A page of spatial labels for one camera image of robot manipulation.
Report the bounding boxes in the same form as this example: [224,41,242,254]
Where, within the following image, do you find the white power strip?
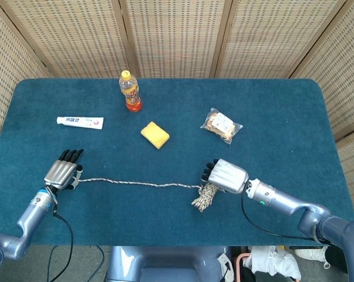
[218,254,233,278]

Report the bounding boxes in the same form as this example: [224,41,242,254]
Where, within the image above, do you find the grey-blue robot torso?
[106,246,233,282]

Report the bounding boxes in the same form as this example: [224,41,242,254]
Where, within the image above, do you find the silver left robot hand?
[44,149,85,193]

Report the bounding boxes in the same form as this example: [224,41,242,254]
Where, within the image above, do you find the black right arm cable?
[241,182,328,243]

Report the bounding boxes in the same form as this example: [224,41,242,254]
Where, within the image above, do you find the orange iced tea bottle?
[118,70,143,113]

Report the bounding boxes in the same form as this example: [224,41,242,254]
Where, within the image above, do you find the yellow sponge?
[140,121,171,150]

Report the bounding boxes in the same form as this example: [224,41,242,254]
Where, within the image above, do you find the speckled white braided rope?
[76,177,222,213]

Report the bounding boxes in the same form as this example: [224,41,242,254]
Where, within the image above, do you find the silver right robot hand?
[199,158,250,194]

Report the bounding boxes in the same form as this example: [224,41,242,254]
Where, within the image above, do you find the white toothpaste tube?
[56,116,105,130]

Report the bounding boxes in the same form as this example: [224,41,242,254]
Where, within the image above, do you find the blue table cloth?
[0,78,354,247]

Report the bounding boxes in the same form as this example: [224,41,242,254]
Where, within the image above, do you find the white crumpled cloth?
[243,246,302,280]

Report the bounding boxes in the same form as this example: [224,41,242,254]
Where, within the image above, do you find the pink metal tube frame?
[235,253,250,282]

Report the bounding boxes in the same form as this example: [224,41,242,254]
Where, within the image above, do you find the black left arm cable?
[46,205,75,282]

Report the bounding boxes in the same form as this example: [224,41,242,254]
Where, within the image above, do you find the blue floor cable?
[96,246,107,277]

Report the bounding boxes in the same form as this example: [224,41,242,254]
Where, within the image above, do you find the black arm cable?
[46,205,75,282]
[241,182,328,243]

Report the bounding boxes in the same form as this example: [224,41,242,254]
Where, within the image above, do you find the bagged sliced bread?
[200,107,244,145]

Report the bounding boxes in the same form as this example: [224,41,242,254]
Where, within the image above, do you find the white sneaker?
[294,246,332,270]

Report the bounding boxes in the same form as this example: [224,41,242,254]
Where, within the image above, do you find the woven rattan screen panel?
[288,0,354,140]
[335,126,354,221]
[0,0,53,135]
[119,0,233,79]
[215,0,354,79]
[0,0,136,79]

